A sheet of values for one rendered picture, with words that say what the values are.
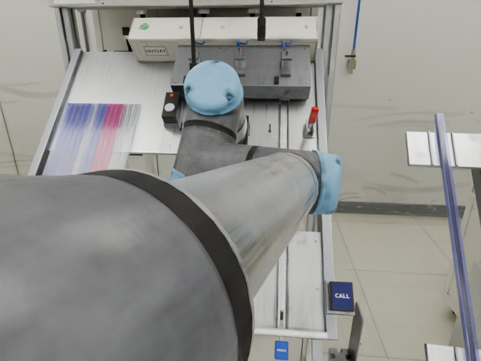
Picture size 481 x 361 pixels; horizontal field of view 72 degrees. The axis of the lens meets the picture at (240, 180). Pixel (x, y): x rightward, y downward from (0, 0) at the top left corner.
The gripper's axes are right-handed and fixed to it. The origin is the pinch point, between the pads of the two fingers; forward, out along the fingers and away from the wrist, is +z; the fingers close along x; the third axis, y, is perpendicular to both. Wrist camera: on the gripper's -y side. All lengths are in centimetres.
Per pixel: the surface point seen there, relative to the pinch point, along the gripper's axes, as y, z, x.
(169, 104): 15.4, -0.8, 16.5
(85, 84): 24.6, 6.3, 43.0
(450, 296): -32, 102, -96
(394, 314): -43, 105, -71
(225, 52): 31.2, 1.7, 4.4
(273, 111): 16.6, 4.7, -8.3
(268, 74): 24.3, 0.2, -6.7
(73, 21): 44, 6, 49
